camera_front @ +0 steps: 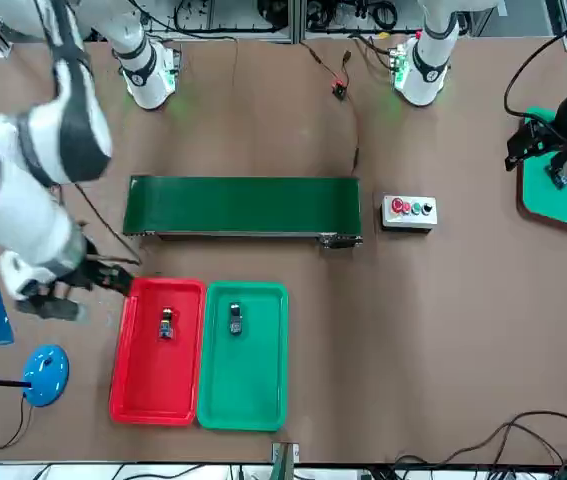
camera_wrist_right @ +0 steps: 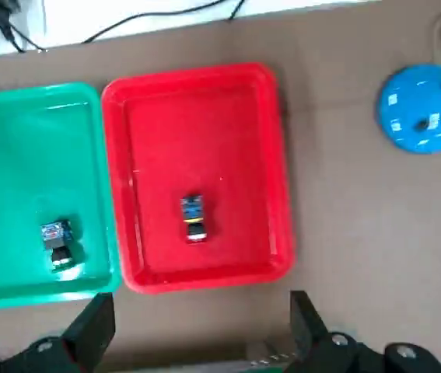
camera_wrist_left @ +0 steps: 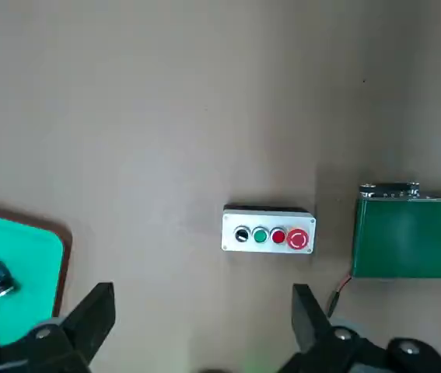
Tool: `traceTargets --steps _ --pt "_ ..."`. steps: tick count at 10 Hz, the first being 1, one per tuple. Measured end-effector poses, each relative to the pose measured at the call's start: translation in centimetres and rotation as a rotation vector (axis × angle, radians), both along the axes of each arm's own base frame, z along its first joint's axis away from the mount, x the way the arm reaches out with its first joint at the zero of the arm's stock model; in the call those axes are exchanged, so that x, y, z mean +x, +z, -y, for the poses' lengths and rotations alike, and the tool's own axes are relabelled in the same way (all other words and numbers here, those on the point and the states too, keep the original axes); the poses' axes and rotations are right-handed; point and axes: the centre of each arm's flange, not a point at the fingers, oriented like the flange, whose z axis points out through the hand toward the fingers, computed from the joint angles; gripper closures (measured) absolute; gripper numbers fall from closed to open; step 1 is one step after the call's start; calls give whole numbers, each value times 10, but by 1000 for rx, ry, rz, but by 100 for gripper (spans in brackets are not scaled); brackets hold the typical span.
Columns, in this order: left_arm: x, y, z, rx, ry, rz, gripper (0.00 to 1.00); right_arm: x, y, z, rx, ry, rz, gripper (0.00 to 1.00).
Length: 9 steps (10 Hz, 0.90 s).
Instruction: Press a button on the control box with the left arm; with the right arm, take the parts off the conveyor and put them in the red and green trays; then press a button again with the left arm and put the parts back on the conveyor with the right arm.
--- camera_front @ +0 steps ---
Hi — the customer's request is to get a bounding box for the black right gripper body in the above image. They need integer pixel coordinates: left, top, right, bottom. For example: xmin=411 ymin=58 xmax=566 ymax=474
xmin=47 ymin=238 xmax=102 ymax=297

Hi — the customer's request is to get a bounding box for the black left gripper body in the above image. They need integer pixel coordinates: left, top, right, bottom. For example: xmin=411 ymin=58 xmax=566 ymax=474
xmin=525 ymin=115 xmax=567 ymax=151

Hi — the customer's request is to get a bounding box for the red-capped push button part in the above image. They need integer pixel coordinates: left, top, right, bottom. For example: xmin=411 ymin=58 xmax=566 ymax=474
xmin=158 ymin=307 xmax=177 ymax=342

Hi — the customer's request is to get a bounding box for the grey push-button control box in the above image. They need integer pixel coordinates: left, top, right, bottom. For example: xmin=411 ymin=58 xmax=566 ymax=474
xmin=379 ymin=193 xmax=438 ymax=232

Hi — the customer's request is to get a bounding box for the green belt conveyor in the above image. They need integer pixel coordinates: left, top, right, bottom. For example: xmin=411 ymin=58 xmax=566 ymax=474
xmin=121 ymin=174 xmax=364 ymax=250

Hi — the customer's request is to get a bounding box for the green plastic tray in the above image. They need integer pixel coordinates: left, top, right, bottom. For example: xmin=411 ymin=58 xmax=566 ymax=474
xmin=196 ymin=280 xmax=289 ymax=432
xmin=516 ymin=106 xmax=567 ymax=234

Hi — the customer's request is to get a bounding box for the red plastic tray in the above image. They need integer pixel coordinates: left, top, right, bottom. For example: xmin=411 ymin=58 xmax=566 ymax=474
xmin=108 ymin=277 xmax=207 ymax=426

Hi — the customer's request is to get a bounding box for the blue desk lamp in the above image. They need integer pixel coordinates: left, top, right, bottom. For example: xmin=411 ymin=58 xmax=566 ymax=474
xmin=0 ymin=287 xmax=71 ymax=409

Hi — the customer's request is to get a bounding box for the red and black conveyor wire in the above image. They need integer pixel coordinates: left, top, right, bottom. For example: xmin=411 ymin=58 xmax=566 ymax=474
xmin=347 ymin=92 xmax=363 ymax=177

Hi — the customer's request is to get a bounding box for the thin red and black cable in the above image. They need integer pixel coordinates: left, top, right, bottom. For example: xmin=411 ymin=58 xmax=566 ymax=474
xmin=300 ymin=42 xmax=337 ymax=81

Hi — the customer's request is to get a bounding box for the aluminium frame post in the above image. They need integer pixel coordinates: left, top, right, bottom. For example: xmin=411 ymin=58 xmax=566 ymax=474
xmin=270 ymin=442 xmax=300 ymax=480

